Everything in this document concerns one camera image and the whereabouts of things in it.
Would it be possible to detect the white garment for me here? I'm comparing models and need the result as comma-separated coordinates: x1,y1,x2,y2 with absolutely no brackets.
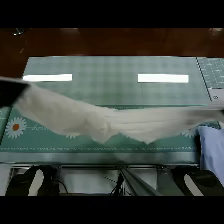
12,83,224,145

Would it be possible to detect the light blue garment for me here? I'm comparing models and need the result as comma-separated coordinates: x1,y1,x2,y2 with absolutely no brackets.
197,125,224,188

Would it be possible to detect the black cable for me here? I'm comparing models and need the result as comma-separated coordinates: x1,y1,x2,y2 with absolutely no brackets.
109,173,126,197

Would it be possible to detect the silver frame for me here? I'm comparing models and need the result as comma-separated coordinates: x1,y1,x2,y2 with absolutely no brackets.
0,161,224,197

